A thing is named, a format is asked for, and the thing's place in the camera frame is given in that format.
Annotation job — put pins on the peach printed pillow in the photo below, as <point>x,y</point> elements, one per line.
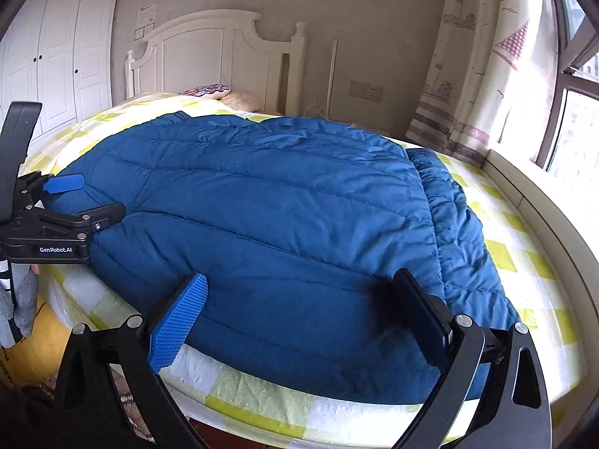
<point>243,100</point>

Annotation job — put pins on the window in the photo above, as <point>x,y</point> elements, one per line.
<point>578,103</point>

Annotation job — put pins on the blue padded jacket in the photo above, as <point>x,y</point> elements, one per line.
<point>262,224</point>

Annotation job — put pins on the yellow checked bed sheet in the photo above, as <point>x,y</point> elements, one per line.
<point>524,262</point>

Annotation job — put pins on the paper notices on wall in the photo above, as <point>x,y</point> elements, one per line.
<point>145,21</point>

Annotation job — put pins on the white window sill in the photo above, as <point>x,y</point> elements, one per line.
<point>552,215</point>

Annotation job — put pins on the round patterned pillow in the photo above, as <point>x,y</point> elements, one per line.
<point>206,90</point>

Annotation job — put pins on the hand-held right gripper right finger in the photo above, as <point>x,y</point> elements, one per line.
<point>421,322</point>

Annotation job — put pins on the white pole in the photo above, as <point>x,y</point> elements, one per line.
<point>332,79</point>

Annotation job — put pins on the white wooden headboard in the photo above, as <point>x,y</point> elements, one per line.
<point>210,56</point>

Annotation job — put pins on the white wall socket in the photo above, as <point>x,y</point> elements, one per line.
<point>374,92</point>

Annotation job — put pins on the person's left hand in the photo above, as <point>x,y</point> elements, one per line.
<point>25,299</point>

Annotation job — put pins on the yellow bag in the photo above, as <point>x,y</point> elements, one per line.
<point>32,360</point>

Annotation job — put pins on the white nightstand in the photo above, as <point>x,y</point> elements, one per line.
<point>379,130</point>

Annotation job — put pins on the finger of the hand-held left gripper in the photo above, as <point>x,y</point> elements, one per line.
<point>100,214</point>
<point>65,184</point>

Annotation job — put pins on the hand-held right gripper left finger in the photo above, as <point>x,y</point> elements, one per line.
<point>180,322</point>

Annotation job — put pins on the striped printed curtain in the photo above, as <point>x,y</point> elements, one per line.
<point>472,70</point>

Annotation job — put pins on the white wardrobe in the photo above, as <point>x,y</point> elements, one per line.
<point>61,56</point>

